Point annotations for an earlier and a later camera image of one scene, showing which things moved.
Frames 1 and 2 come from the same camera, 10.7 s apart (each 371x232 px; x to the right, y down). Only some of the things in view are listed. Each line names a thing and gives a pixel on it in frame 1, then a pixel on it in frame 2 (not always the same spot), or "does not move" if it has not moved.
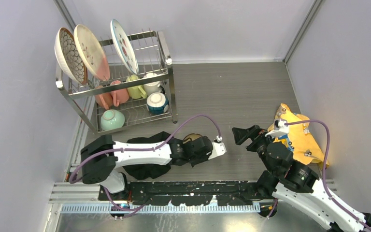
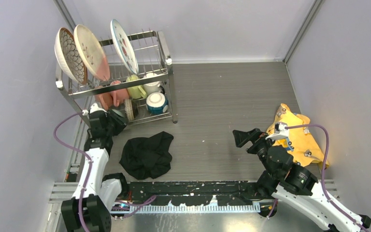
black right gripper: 240,134 does not move
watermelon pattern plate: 124,45 does not move
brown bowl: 191,137 -> 135,108
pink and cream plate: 92,51 does not move
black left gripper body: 195,159 -> 108,129
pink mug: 122,95 does not move
